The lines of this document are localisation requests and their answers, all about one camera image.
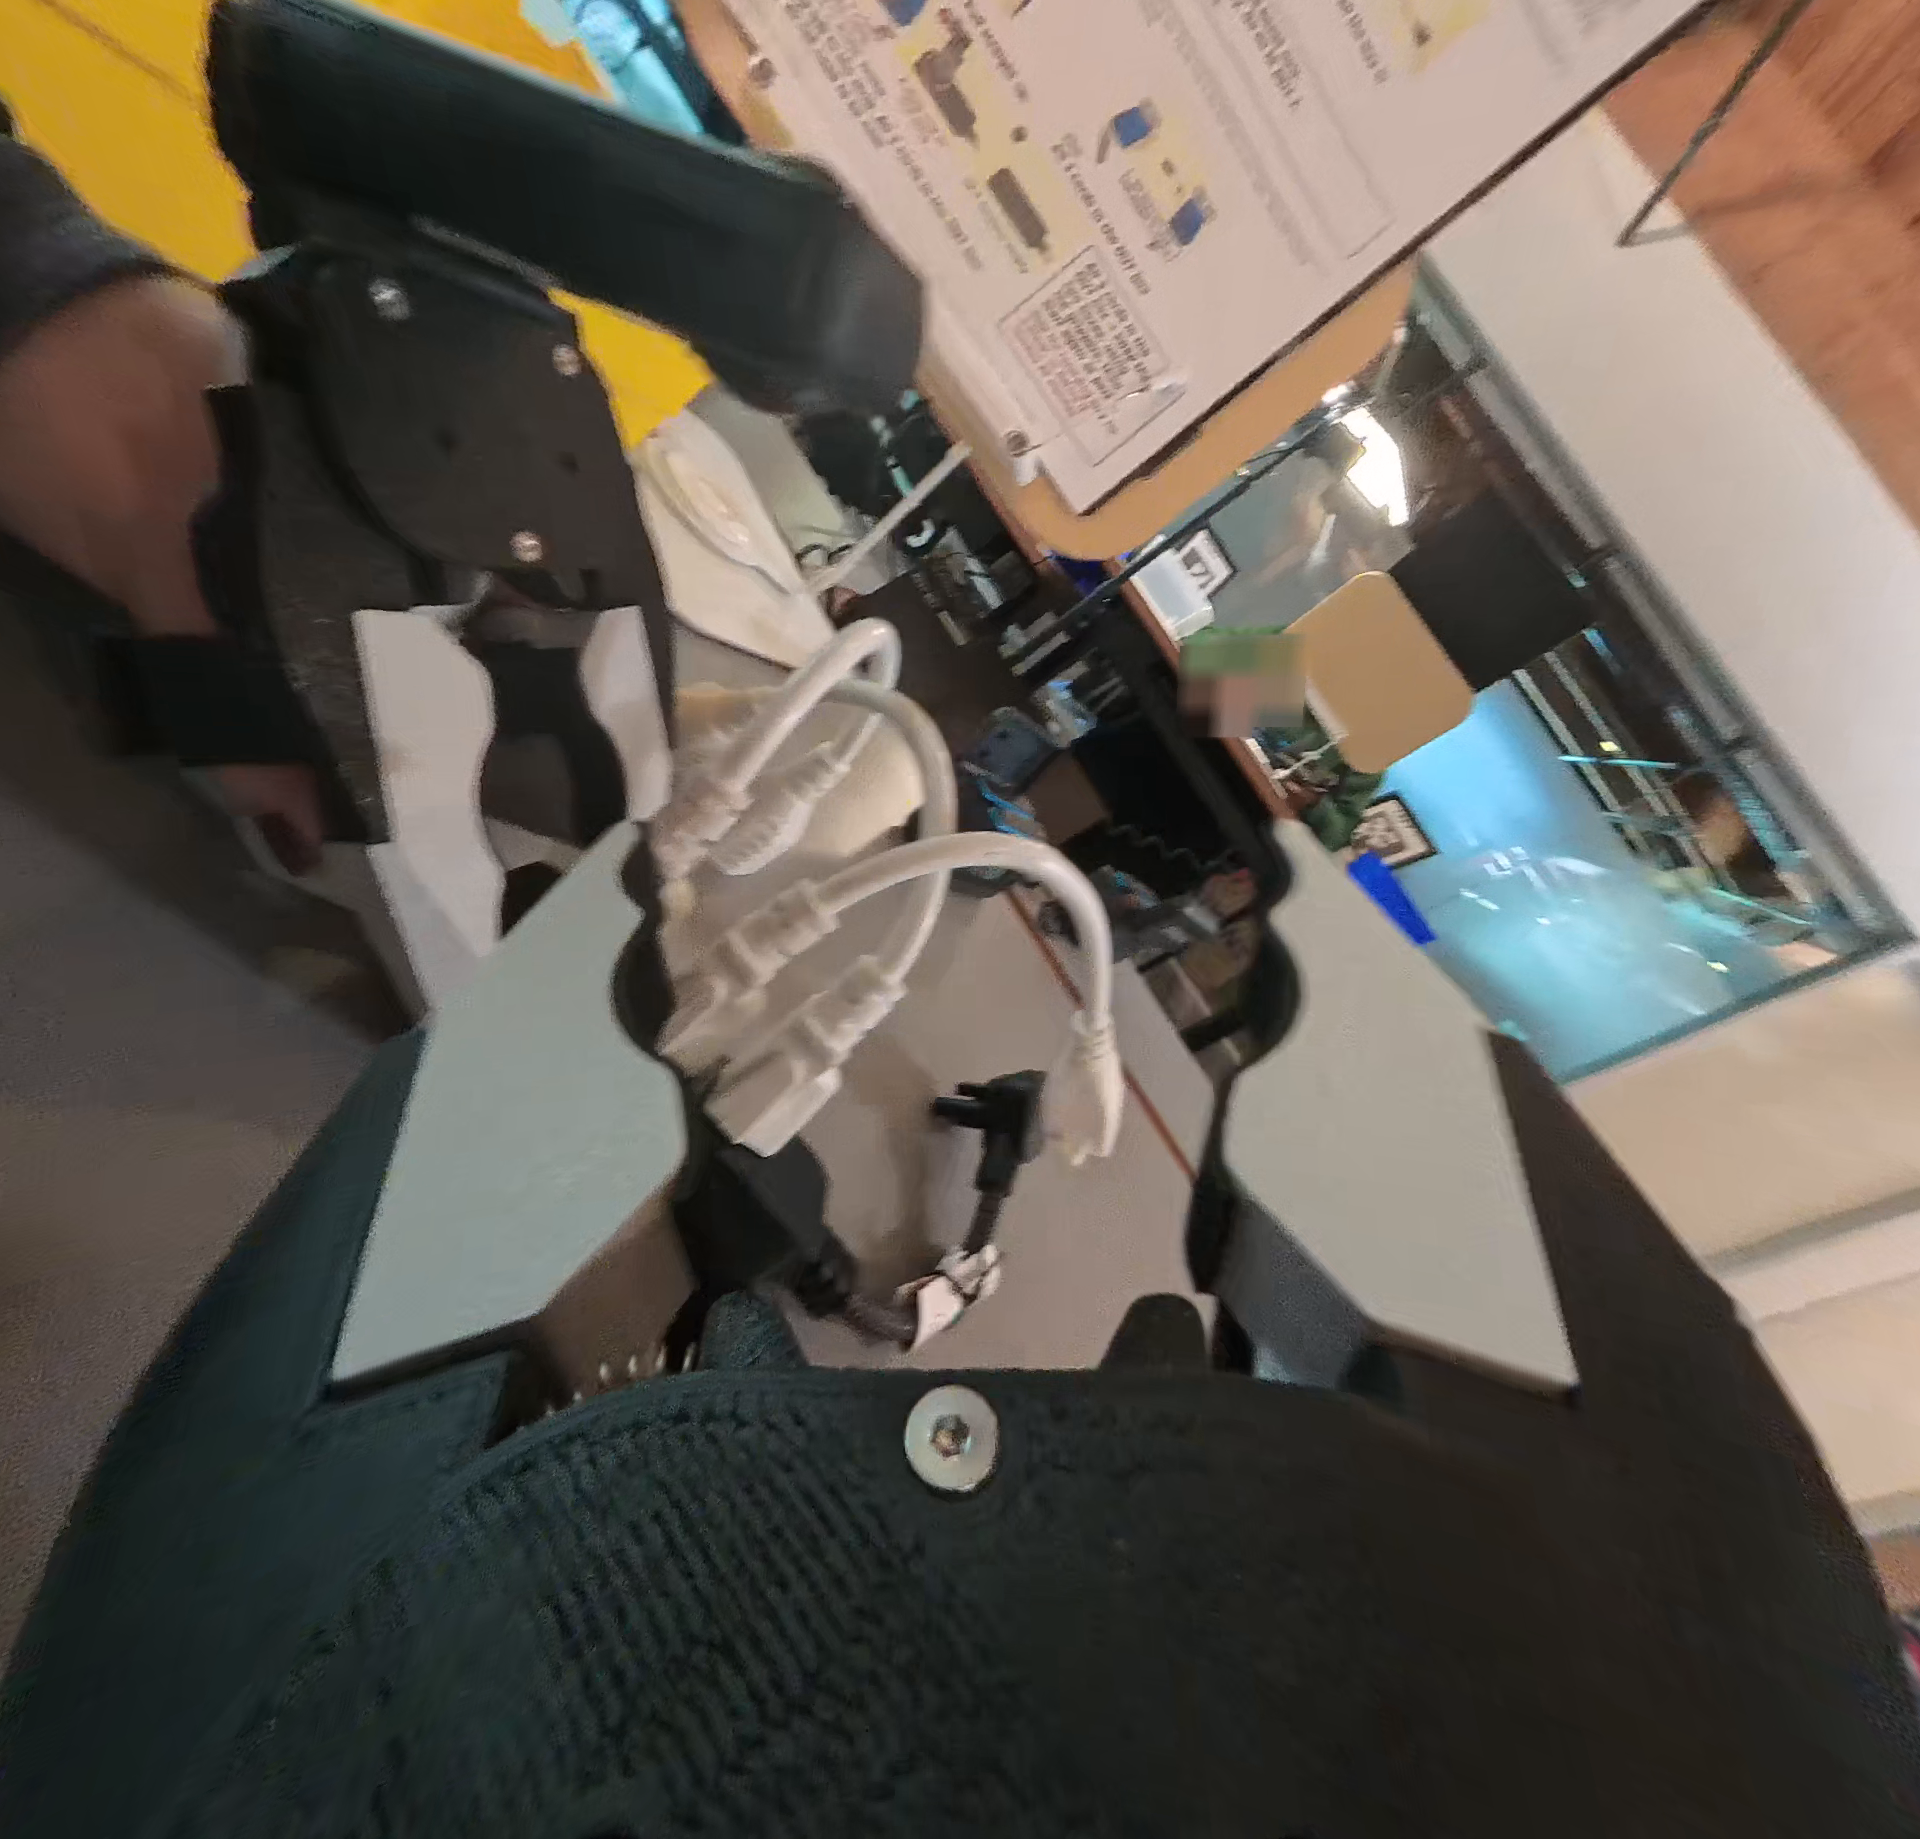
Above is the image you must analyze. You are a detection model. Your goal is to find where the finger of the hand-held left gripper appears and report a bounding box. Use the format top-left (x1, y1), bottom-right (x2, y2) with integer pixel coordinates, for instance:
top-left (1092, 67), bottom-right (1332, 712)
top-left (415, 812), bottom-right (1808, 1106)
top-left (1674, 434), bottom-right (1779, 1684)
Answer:
top-left (582, 609), bottom-right (680, 827)
top-left (351, 600), bottom-right (512, 1029)

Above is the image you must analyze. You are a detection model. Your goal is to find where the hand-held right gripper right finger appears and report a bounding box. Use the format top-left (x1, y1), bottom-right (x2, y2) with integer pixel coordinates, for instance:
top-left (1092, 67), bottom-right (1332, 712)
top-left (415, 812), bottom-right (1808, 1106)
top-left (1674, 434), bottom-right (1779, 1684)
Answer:
top-left (1183, 816), bottom-right (1583, 1392)

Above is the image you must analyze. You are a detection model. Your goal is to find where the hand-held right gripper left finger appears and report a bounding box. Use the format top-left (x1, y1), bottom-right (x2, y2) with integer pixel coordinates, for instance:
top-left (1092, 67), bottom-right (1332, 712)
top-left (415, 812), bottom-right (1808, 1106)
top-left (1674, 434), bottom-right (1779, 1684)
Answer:
top-left (328, 816), bottom-right (708, 1390)

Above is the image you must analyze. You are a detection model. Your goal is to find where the white short extension cord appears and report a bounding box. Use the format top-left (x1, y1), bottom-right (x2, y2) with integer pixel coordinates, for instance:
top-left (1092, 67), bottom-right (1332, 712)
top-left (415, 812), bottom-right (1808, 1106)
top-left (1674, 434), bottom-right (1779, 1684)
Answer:
top-left (675, 676), bottom-right (962, 1121)
top-left (651, 615), bottom-right (908, 926)
top-left (667, 832), bottom-right (1127, 1166)

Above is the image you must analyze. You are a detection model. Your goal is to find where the black power strip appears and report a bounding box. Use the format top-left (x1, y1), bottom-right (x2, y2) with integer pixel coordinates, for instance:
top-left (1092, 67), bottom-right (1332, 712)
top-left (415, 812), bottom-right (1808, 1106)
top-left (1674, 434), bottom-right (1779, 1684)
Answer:
top-left (675, 1135), bottom-right (845, 1286)

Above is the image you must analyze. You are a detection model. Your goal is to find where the person's left forearm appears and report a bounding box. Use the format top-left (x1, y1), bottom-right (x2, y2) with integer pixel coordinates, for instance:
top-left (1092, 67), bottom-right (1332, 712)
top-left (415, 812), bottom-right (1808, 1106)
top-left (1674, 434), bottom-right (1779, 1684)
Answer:
top-left (0, 106), bottom-right (188, 370)

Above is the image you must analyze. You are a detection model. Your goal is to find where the person's left hand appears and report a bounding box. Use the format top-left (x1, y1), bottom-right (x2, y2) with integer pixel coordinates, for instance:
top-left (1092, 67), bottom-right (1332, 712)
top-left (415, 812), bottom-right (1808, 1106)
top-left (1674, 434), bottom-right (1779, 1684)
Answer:
top-left (0, 276), bottom-right (253, 640)

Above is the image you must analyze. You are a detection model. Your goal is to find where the white round pad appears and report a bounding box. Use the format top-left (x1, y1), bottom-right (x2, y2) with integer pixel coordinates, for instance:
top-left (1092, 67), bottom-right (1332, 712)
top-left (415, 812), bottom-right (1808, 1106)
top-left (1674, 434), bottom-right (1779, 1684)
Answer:
top-left (658, 448), bottom-right (754, 553)

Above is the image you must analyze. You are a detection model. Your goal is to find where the blue storage bin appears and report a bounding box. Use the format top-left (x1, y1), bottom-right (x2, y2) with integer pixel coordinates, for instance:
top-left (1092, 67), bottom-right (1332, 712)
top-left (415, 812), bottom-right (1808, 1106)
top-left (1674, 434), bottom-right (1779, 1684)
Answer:
top-left (1347, 849), bottom-right (1445, 947)

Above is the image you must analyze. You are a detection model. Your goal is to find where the glass partition window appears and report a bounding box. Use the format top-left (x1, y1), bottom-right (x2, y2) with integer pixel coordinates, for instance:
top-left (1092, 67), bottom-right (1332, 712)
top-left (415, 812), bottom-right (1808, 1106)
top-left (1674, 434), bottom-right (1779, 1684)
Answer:
top-left (1199, 256), bottom-right (1914, 1082)

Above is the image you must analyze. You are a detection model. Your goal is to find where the plain wooden board stand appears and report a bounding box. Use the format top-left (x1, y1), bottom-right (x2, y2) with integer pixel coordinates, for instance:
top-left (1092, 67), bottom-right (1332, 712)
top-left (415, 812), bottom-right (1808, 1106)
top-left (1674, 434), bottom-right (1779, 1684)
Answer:
top-left (1305, 570), bottom-right (1478, 767)

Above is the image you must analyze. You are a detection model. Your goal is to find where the yellow cabinet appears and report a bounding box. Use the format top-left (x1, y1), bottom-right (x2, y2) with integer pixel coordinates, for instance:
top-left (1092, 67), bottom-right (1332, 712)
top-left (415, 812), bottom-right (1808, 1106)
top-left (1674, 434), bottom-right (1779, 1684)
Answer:
top-left (0, 0), bottom-right (713, 445)

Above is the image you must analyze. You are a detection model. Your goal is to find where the wooden instruction board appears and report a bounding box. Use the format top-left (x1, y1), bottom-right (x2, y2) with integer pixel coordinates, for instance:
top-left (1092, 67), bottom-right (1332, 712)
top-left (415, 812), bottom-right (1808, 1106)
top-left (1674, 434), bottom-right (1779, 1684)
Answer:
top-left (681, 0), bottom-right (1823, 563)

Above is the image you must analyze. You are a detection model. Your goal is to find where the black braided cable angled plug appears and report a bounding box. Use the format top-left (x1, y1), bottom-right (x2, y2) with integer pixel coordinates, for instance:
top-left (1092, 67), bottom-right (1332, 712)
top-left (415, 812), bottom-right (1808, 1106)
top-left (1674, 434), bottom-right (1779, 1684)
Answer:
top-left (817, 1065), bottom-right (1052, 1347)

